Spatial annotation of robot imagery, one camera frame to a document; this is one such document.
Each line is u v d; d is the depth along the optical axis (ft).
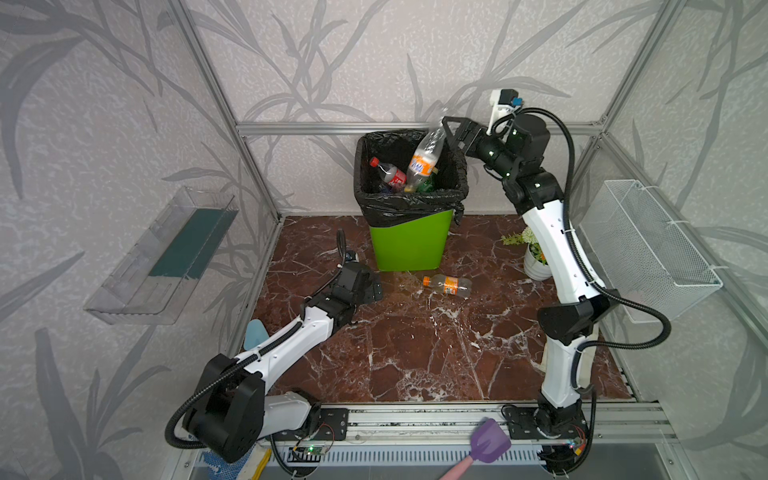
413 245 3.17
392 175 3.22
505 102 1.89
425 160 2.42
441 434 2.41
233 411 1.32
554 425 2.14
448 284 3.10
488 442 2.32
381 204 2.43
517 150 1.76
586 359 2.77
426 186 3.19
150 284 2.09
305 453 2.33
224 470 2.18
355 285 2.11
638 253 2.11
